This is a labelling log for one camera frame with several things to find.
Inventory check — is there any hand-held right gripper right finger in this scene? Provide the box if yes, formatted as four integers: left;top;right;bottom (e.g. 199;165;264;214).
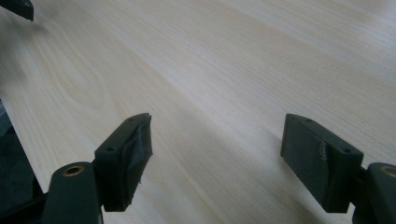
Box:
279;113;364;214

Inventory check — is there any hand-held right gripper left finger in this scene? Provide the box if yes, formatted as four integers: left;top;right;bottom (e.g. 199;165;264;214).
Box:
93;112;154;213

